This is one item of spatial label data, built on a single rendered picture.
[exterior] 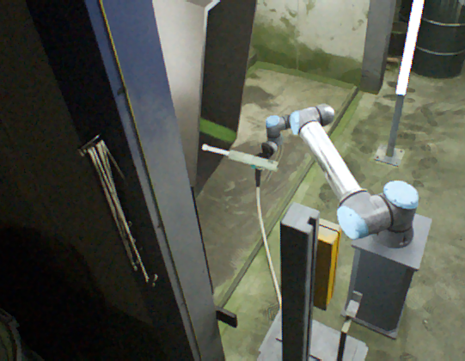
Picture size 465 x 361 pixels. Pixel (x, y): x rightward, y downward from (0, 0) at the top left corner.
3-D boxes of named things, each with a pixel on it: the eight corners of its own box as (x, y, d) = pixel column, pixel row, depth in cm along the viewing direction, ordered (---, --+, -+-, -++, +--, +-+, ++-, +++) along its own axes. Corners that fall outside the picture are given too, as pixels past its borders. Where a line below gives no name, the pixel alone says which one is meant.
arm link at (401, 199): (420, 224, 190) (428, 197, 179) (388, 236, 185) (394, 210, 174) (400, 200, 201) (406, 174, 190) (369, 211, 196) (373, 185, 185)
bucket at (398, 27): (404, 60, 453) (408, 35, 436) (376, 54, 464) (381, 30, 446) (410, 47, 475) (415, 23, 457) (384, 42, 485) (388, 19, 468)
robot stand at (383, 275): (408, 291, 245) (431, 219, 205) (394, 340, 223) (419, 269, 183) (357, 272, 255) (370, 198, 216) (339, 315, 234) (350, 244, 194)
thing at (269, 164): (277, 188, 263) (278, 159, 250) (274, 193, 260) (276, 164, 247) (206, 168, 276) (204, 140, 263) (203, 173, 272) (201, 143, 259)
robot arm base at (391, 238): (417, 223, 203) (421, 210, 197) (408, 253, 189) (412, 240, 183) (378, 210, 209) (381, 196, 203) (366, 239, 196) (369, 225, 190)
